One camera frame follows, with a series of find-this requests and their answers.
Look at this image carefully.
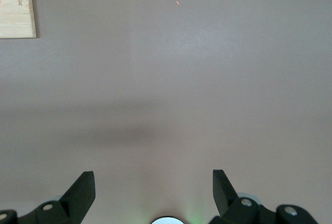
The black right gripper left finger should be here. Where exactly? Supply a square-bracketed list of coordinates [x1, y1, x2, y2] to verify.
[0, 171, 96, 224]

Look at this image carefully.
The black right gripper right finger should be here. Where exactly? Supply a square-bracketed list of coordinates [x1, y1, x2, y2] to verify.
[210, 169, 320, 224]

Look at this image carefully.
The bamboo cutting board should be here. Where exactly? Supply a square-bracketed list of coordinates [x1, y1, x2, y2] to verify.
[0, 0, 37, 39]

